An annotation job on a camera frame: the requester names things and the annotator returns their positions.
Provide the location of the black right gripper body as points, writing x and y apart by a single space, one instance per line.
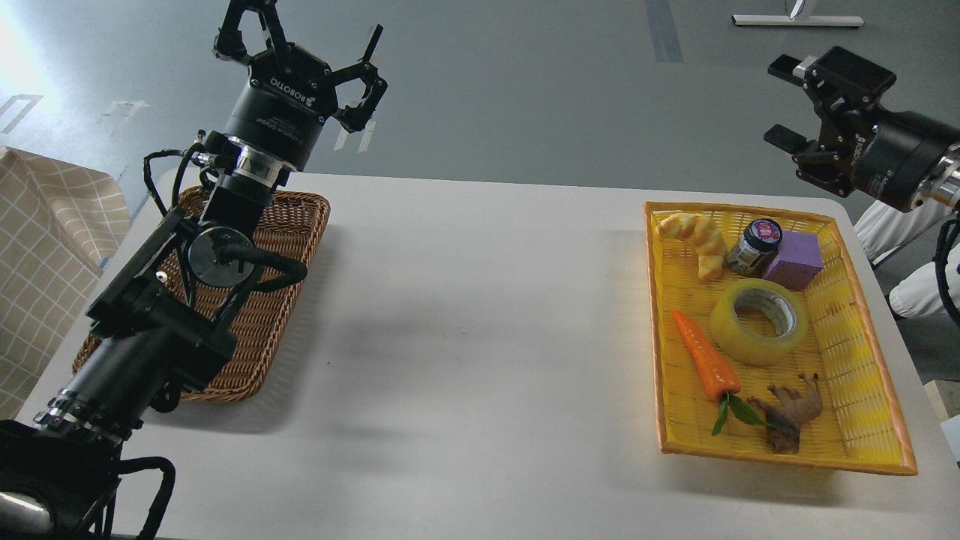
888 155

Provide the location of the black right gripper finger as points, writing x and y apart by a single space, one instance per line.
825 162
843 87

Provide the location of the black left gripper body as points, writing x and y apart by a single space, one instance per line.
282 111

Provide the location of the yellow tape roll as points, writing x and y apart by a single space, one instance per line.
778 304

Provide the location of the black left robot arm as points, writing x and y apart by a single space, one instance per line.
164 320

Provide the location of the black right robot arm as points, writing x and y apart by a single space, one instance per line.
941 195

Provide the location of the white metal stand base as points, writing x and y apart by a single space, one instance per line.
798 14

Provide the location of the seated person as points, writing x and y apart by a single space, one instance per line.
881 229

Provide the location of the purple foam block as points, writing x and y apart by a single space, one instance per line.
797 263

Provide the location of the small dark jar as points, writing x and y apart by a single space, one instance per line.
758 242

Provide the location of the brown wicker basket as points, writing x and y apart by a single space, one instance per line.
293 226

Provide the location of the toy croissant bread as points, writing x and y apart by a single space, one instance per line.
703 236

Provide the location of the yellow plastic basket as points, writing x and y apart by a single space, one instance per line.
861 427

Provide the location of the orange toy carrot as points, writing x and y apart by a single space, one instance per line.
718 378

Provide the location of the beige checkered cloth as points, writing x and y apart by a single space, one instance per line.
59 223

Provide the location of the brown toy animal figure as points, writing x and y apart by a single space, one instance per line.
793 410

